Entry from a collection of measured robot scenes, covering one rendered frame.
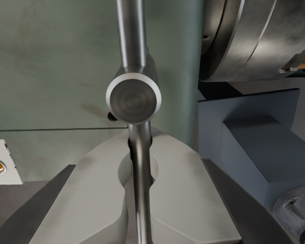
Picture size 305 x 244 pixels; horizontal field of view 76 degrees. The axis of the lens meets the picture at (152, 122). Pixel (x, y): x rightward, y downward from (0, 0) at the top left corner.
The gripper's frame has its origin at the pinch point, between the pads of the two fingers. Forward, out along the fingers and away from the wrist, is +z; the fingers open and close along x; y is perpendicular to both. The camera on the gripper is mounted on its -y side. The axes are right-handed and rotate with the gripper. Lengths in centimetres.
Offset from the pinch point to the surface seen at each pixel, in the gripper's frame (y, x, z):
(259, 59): -1.2, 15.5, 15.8
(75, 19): -6.7, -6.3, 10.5
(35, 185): 134, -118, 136
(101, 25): -6.1, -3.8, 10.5
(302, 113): 67, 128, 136
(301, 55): -1.3, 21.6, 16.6
